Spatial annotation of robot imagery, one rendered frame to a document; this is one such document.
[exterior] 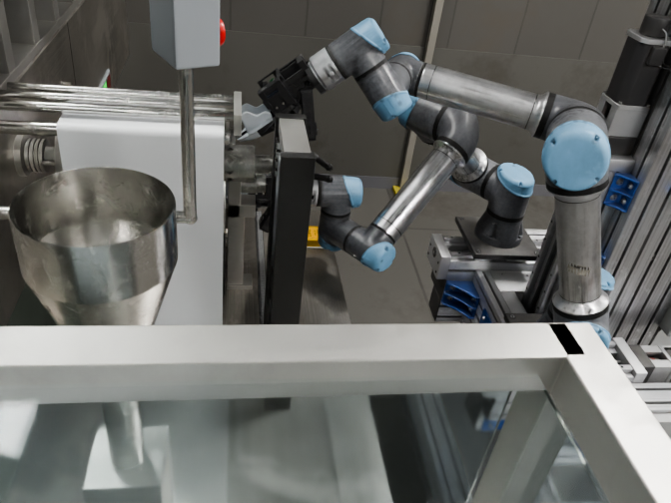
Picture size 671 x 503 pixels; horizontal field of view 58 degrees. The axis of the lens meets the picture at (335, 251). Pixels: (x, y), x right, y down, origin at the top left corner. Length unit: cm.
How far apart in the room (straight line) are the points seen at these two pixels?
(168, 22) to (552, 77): 339
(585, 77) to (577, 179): 282
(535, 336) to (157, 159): 71
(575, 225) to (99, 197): 92
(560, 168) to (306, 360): 94
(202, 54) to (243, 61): 285
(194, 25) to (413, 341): 42
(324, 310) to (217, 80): 230
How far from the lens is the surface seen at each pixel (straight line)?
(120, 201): 66
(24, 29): 125
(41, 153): 109
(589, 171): 121
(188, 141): 72
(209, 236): 103
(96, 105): 99
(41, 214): 65
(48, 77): 130
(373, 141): 374
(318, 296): 147
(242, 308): 142
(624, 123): 163
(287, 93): 125
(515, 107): 134
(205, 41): 66
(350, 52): 124
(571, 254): 132
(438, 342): 35
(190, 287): 110
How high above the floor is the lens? 183
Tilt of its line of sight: 34 degrees down
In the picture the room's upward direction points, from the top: 8 degrees clockwise
